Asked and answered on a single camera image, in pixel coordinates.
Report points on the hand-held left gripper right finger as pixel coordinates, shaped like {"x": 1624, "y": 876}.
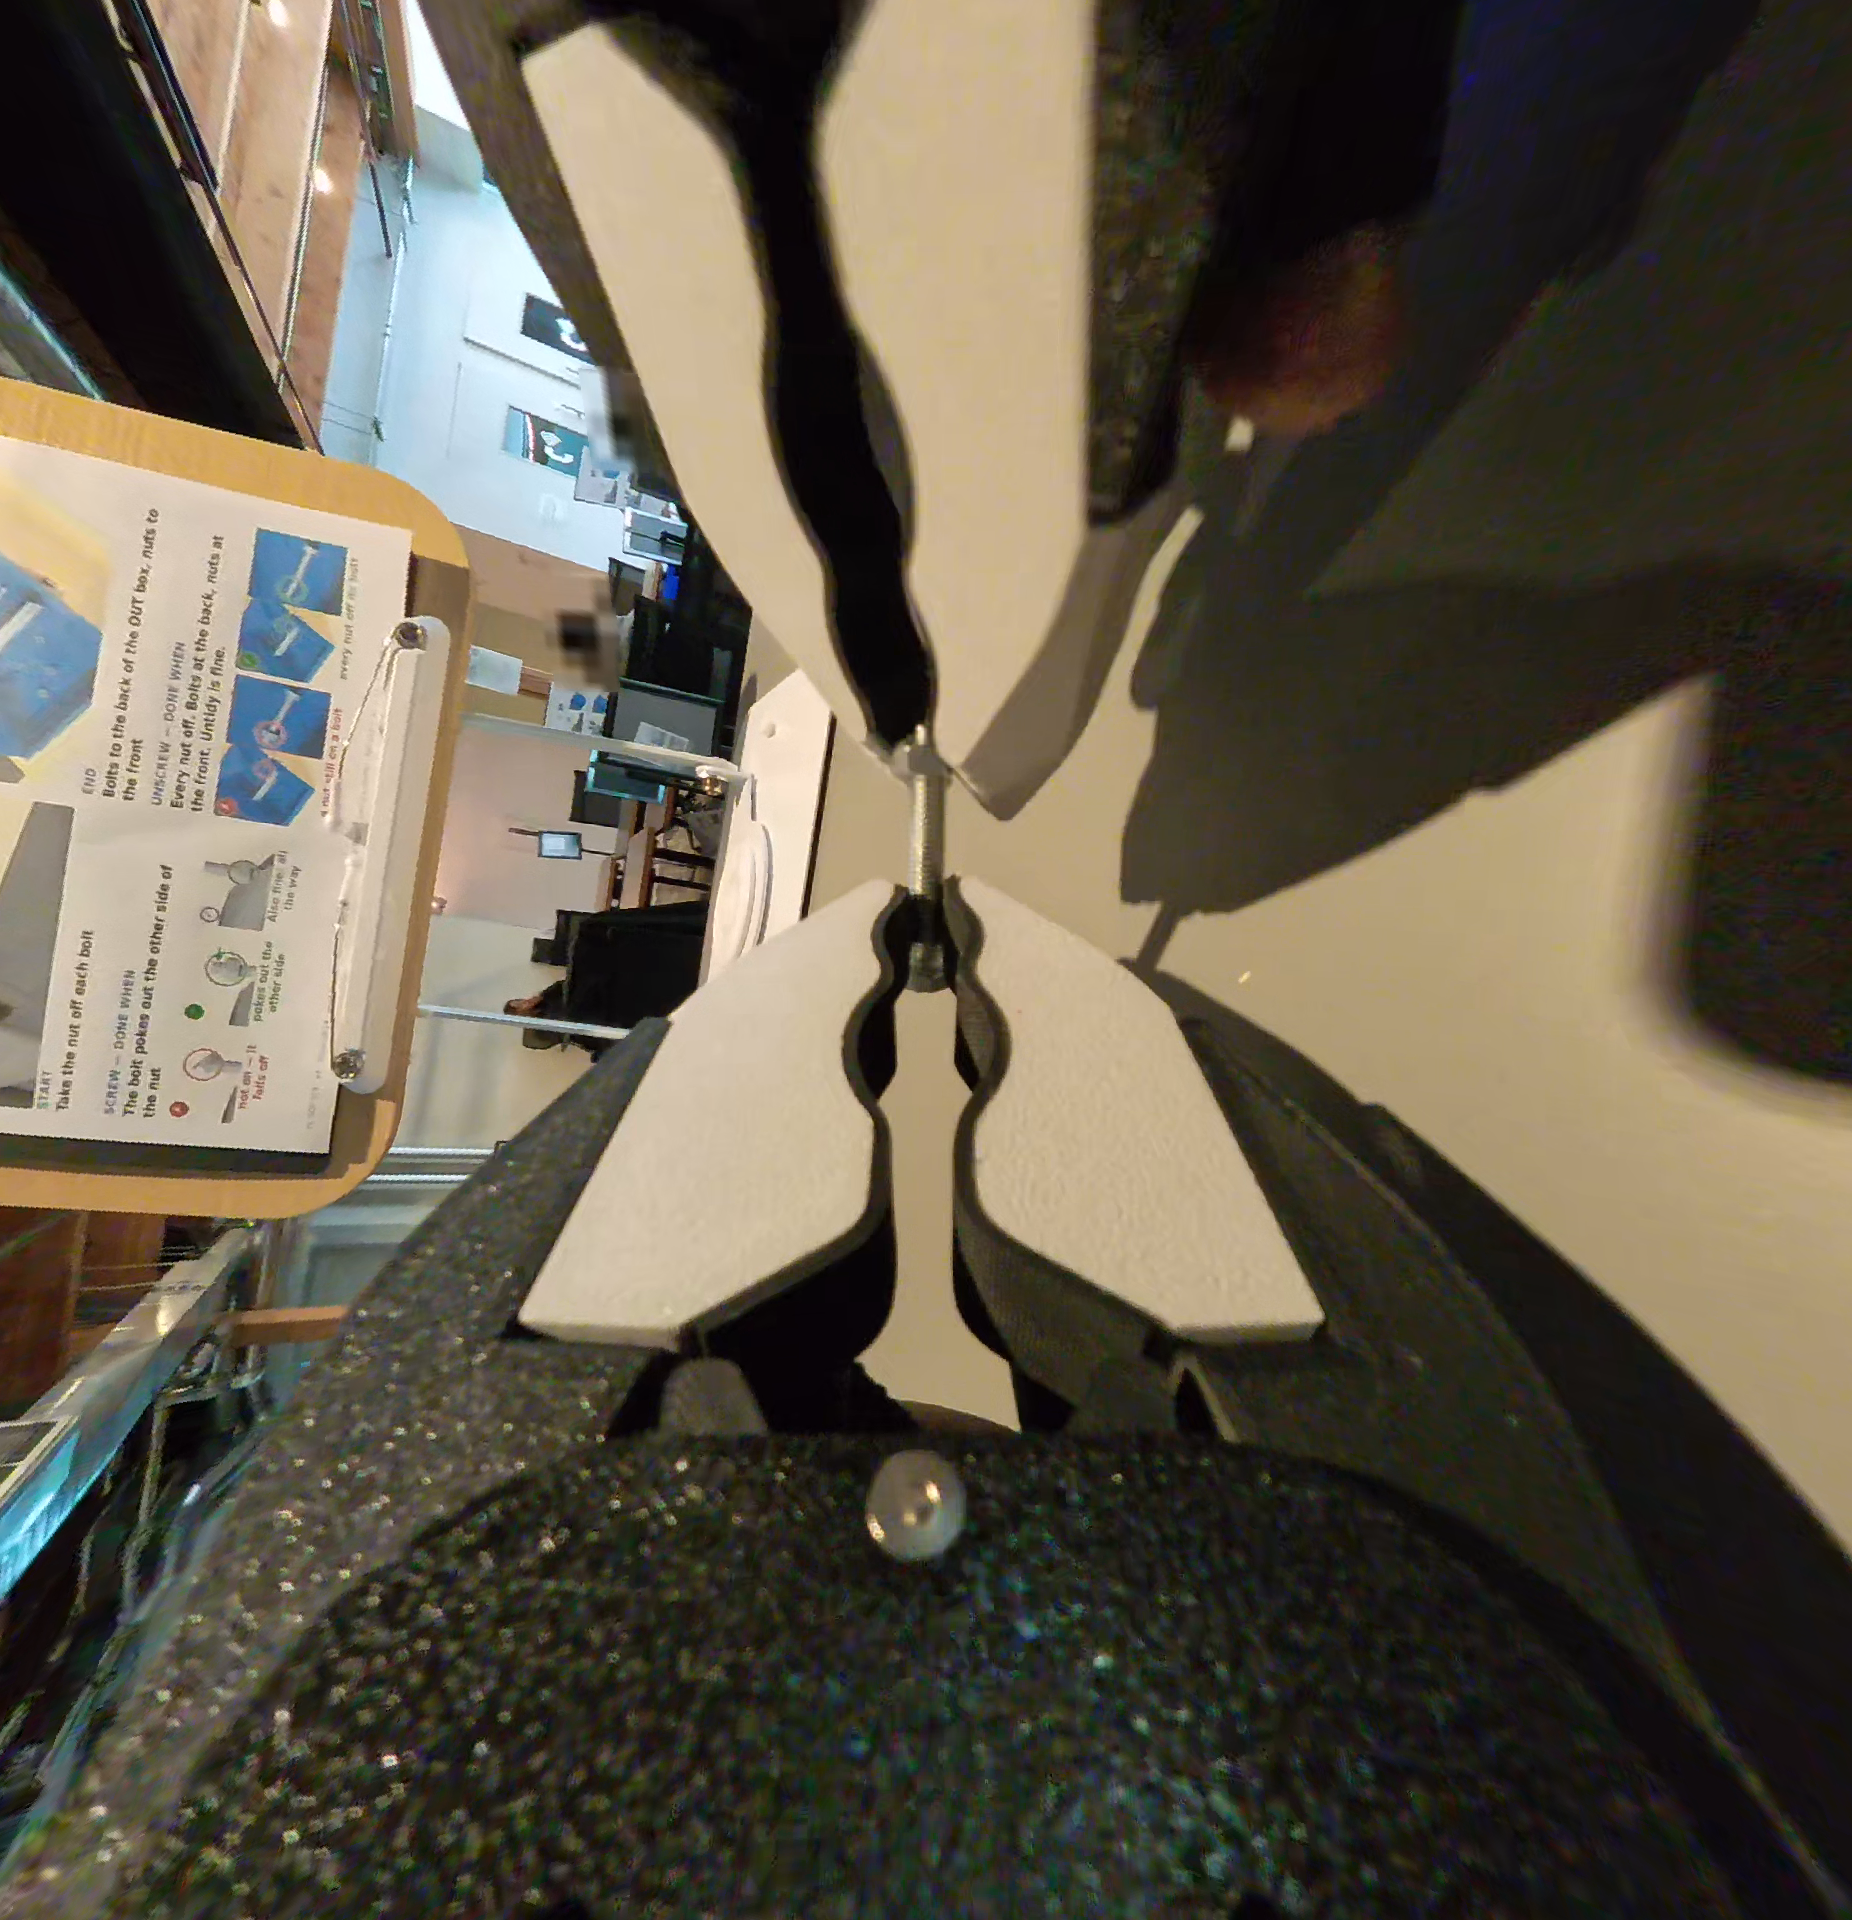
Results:
{"x": 1121, "y": 1155}

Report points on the black wall poster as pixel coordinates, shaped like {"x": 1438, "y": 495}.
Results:
{"x": 555, "y": 327}
{"x": 546, "y": 442}

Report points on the small black monitor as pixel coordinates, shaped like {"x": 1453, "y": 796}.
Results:
{"x": 656, "y": 735}

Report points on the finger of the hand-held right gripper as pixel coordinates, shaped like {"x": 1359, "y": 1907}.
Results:
{"x": 986, "y": 300}
{"x": 671, "y": 269}

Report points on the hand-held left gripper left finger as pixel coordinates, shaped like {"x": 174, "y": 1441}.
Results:
{"x": 718, "y": 1141}

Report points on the white clamp bar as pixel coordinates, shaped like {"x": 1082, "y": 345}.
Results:
{"x": 393, "y": 856}

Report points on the silver bolt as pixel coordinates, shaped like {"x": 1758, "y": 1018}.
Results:
{"x": 922, "y": 856}

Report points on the person's right hand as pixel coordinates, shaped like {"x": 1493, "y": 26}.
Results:
{"x": 1301, "y": 345}

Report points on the white base board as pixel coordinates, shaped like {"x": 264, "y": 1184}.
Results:
{"x": 793, "y": 750}

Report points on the large black screen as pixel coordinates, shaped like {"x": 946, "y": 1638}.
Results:
{"x": 56, "y": 180}

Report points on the printed instruction sheet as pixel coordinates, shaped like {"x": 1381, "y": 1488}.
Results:
{"x": 115, "y": 900}

